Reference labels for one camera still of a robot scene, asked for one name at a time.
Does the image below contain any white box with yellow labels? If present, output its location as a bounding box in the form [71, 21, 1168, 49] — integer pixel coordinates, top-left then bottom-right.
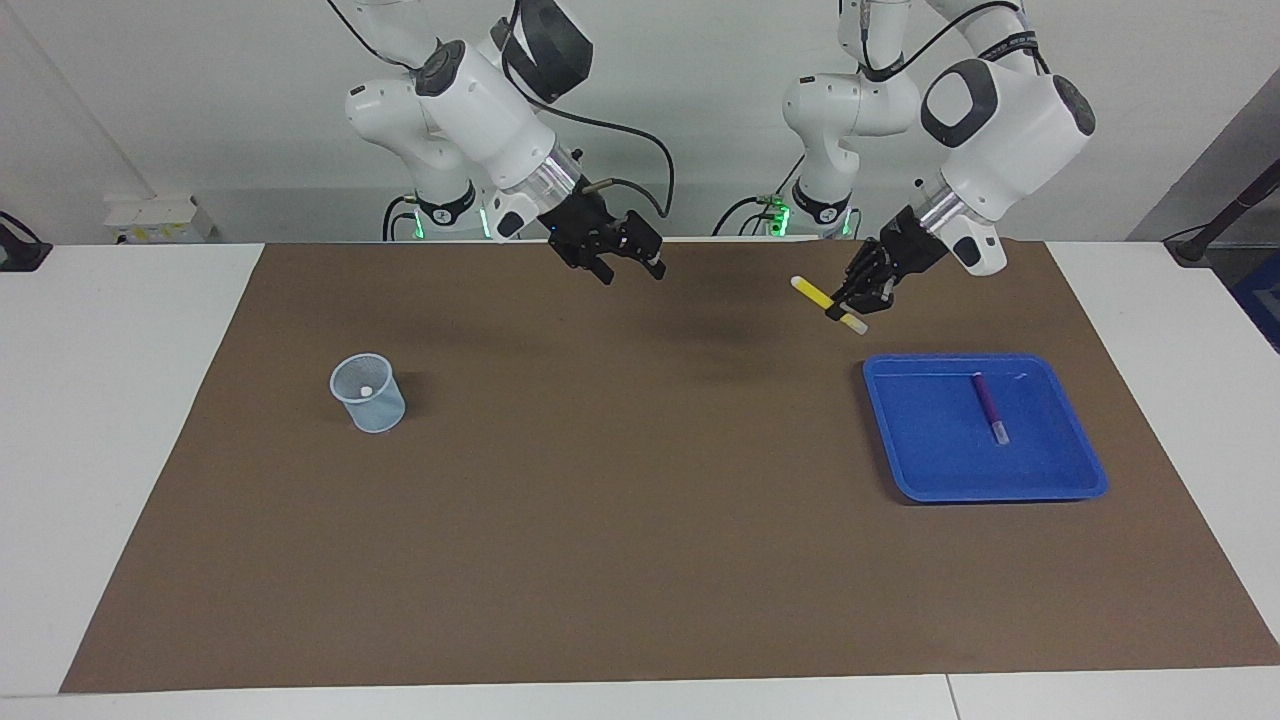
[103, 195, 216, 244]

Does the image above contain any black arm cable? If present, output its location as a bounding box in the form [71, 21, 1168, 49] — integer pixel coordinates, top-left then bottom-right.
[325, 0, 677, 219]
[838, 0, 1041, 81]

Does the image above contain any black stand pole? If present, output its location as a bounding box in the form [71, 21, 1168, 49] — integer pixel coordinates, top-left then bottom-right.
[1165, 160, 1280, 266]

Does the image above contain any pale blue mesh pen cup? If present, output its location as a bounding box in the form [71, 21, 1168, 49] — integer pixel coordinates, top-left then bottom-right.
[329, 352, 407, 434]

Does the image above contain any brown table mat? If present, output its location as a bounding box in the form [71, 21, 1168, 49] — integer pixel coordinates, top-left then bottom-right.
[60, 238, 1280, 694]

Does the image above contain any purple pen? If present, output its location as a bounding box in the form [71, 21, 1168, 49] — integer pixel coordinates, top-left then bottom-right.
[971, 372, 1010, 447]

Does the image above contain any blue plastic tray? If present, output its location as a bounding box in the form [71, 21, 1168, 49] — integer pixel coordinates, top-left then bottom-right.
[862, 352, 1109, 503]

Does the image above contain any blue crate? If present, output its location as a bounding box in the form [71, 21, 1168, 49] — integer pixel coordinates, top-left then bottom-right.
[1232, 250, 1280, 353]

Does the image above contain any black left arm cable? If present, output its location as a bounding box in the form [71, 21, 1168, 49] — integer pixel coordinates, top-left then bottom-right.
[838, 0, 1041, 81]

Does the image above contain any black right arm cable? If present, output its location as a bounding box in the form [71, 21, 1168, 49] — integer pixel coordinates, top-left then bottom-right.
[325, 0, 677, 219]

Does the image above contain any black left base cable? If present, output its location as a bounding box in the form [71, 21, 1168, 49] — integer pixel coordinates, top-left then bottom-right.
[712, 150, 807, 238]

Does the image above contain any yellow pen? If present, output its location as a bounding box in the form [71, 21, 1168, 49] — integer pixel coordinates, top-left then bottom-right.
[790, 276, 869, 335]

